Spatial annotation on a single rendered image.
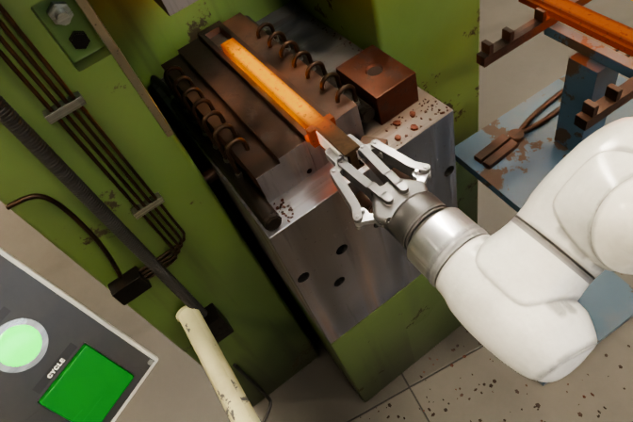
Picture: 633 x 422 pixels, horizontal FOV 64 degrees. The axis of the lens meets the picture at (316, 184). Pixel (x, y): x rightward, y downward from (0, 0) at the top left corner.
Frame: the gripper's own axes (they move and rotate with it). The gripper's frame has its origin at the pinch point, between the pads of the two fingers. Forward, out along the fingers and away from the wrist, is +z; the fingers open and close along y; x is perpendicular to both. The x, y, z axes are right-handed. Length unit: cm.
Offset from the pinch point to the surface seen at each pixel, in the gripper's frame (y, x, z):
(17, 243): -98, -104, 145
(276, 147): -6.9, -1.0, 7.4
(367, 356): -9, -72, -3
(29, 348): -45.4, 8.6, -6.6
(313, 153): -2.3, -4.3, 5.0
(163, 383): -65, -101, 42
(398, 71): 17.9, -2.0, 7.5
